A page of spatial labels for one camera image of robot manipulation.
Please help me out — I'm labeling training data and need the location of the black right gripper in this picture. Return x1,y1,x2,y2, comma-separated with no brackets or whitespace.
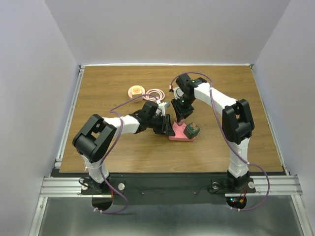
170,95,194,123

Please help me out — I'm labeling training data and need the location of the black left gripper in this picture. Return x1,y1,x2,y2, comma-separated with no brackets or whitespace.
147,114,175,136

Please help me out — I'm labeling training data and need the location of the pink triangular power strip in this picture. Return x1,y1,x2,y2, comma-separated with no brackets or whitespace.
168,121,196,142

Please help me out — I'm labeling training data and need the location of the dark green plug adapter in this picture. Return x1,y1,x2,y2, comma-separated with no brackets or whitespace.
184,122,200,140

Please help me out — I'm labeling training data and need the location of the round pink power strip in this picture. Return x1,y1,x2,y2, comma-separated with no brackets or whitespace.
127,85,145,102

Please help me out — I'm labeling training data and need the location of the small pink plug adapter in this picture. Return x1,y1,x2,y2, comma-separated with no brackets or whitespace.
177,119,185,125

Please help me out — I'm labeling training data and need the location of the beige cube socket adapter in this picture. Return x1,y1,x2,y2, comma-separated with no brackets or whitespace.
130,85,144,97

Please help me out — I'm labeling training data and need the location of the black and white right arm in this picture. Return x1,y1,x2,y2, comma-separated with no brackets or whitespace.
169,72,254,192

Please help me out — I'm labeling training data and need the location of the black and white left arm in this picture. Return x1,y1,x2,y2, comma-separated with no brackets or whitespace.
72,101,175,194

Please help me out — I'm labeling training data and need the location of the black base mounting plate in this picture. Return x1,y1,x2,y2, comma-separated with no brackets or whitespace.
78,173,256,209

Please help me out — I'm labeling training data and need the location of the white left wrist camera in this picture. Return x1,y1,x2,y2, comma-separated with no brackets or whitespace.
156,102,170,116

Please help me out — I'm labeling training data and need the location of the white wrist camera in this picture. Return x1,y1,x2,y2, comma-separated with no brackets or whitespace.
156,102,170,116
169,85,183,99

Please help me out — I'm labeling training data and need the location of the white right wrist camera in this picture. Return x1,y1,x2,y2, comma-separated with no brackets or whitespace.
169,85,183,99

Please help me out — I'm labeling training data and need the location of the coiled pink power cord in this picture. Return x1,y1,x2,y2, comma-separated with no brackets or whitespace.
143,88,166,103

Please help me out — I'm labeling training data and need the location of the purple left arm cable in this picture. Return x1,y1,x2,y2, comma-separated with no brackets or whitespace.
94,94,163,214

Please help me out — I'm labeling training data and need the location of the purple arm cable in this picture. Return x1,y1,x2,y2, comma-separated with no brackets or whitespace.
169,71,271,212
94,94,163,214

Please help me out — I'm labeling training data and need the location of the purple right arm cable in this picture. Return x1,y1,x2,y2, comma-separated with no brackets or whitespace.
169,71,271,212

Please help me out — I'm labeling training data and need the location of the aluminium table edge rail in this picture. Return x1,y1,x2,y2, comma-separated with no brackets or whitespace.
54,65,86,169

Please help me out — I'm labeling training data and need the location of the aluminium front frame rail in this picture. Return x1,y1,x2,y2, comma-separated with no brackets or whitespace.
39,176,303,198

